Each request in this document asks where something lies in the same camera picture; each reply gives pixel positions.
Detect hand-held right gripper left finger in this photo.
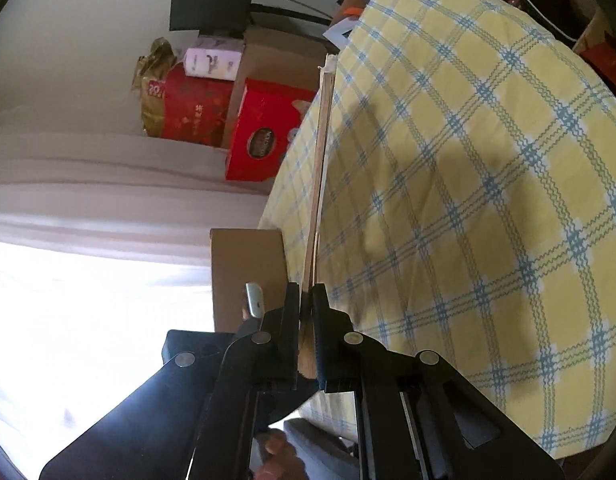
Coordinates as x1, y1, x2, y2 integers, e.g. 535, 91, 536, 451
38, 282, 301, 480

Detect red gift bag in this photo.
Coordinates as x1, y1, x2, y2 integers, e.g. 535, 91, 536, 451
160, 62, 244, 148

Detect person's right hand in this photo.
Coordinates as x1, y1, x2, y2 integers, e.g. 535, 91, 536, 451
250, 429, 309, 480

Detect white tissue pack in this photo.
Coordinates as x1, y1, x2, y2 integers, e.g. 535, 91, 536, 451
183, 35, 246, 82

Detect large brown cardboard carton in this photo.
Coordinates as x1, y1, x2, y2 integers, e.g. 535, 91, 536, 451
220, 25, 339, 151

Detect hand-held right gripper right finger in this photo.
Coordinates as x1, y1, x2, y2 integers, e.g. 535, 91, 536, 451
312, 284, 579, 480

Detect gold gift bag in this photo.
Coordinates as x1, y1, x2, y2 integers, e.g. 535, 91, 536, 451
133, 37, 181, 138

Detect yellow plaid tablecloth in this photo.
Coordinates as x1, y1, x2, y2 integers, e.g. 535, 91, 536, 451
258, 0, 616, 461

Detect grey-white paper folding fan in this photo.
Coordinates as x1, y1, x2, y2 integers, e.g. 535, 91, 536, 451
300, 52, 339, 378

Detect black speaker on stand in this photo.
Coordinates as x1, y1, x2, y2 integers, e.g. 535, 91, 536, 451
169, 0, 336, 32

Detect red gift box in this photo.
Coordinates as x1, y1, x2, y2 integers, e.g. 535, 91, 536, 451
224, 78, 319, 182

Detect white curtain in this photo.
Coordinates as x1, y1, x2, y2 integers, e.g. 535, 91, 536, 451
0, 105, 274, 461

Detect brown cardboard box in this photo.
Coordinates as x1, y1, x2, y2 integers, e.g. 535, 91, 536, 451
209, 228, 289, 333

